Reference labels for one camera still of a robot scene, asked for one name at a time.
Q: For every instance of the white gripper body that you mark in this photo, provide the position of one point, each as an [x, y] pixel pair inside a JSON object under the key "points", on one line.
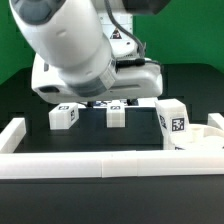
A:
{"points": [[123, 79]]}

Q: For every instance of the white marker tag plate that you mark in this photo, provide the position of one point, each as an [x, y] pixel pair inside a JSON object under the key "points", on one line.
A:
{"points": [[140, 102]]}

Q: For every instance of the white U-shaped fence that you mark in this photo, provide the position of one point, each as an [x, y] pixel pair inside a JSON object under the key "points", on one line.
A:
{"points": [[100, 164]]}

